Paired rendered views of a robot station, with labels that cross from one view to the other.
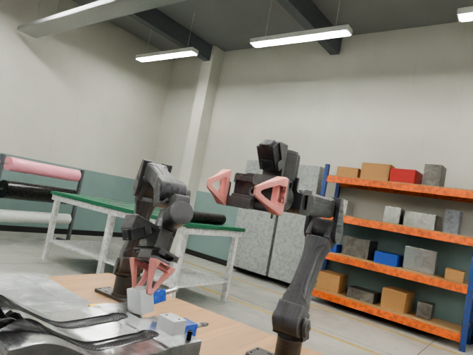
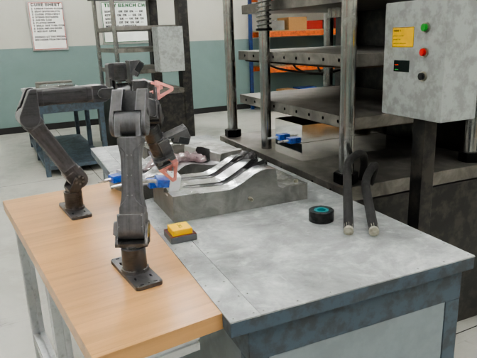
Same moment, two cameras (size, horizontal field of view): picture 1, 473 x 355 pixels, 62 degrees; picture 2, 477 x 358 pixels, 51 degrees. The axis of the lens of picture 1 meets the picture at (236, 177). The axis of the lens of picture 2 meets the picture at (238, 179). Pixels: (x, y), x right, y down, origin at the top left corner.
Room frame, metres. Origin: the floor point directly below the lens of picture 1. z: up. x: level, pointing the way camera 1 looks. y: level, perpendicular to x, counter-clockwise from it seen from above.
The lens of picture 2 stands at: (2.26, 1.07, 1.38)
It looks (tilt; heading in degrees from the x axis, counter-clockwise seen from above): 16 degrees down; 206
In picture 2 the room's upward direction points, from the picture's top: 2 degrees counter-clockwise
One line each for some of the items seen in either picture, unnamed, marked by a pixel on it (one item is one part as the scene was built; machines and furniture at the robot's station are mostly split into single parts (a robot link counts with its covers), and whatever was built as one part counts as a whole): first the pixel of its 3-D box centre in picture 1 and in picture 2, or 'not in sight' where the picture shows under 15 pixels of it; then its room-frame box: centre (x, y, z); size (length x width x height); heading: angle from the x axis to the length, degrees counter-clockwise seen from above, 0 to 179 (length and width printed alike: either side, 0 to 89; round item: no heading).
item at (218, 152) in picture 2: not in sight; (177, 167); (0.53, -0.06, 0.86); 0.50 x 0.26 x 0.11; 157
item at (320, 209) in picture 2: not in sight; (321, 214); (0.79, 0.64, 0.82); 0.08 x 0.08 x 0.04
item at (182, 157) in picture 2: not in sight; (177, 158); (0.54, -0.05, 0.90); 0.26 x 0.18 x 0.08; 157
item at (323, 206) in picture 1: (309, 216); (64, 104); (0.98, -0.20, 1.17); 0.30 x 0.09 x 0.12; 147
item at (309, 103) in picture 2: not in sight; (346, 102); (-0.39, 0.42, 1.02); 1.10 x 0.74 x 0.05; 49
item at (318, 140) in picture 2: not in sight; (330, 133); (-0.26, 0.38, 0.87); 0.50 x 0.27 x 0.17; 139
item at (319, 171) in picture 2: not in sight; (337, 151); (-0.35, 0.39, 0.76); 1.30 x 0.84 x 0.06; 49
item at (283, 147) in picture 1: (267, 167); (136, 74); (0.76, -0.06, 1.25); 0.07 x 0.06 x 0.11; 57
